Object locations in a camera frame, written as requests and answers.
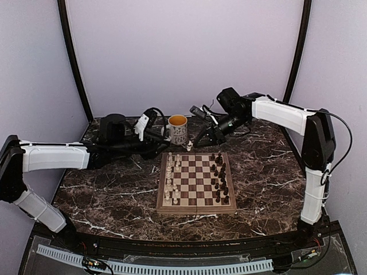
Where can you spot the black frame post left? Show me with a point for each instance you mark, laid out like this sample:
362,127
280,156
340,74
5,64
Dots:
63,14

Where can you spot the white chess queen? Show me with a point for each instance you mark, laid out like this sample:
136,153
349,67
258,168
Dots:
189,146

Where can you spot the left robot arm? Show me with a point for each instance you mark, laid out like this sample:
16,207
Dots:
19,157

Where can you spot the yellow inside patterned mug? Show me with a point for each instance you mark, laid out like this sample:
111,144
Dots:
176,130

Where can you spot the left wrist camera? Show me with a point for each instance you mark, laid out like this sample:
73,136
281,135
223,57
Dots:
142,128

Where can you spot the wooden chess board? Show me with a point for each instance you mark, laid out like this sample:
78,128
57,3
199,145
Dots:
196,185

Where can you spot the black frame post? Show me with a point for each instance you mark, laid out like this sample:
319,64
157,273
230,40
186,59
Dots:
63,14
304,23

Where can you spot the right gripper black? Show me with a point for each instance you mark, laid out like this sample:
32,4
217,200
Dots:
214,138

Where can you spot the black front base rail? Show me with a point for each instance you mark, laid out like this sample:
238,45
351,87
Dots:
202,236

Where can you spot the white cable duct strip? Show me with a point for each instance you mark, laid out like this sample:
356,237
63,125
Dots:
158,265

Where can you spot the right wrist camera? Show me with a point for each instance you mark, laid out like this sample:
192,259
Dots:
203,115

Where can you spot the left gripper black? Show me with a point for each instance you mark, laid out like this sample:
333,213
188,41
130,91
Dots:
149,146

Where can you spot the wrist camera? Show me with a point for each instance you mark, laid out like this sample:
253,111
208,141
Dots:
203,115
142,128

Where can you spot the black frame post right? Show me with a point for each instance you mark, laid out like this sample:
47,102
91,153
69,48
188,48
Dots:
304,23

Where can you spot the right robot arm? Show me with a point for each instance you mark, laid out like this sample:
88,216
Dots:
314,125

